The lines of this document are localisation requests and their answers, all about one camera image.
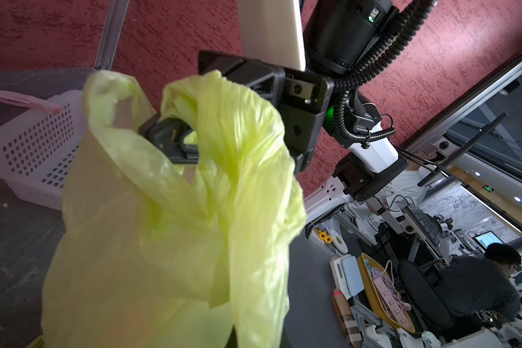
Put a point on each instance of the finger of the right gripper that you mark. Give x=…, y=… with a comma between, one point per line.
x=169, y=136

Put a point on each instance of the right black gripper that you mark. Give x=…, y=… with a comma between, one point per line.
x=303, y=97

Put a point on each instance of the green plastic bag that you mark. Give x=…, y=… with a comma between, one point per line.
x=164, y=255

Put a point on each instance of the pink plastic bag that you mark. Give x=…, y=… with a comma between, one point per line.
x=30, y=102

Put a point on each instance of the white plastic basket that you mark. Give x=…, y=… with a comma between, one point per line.
x=37, y=150

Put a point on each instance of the yellow tray with power strip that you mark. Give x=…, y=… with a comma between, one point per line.
x=385, y=301

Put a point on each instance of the black office chair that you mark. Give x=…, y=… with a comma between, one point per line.
x=423, y=297

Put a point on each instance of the seated person in background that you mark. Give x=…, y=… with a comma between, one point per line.
x=471, y=284

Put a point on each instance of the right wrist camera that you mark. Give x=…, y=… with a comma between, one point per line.
x=271, y=31

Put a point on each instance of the right aluminium corner post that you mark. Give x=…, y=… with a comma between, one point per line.
x=112, y=29

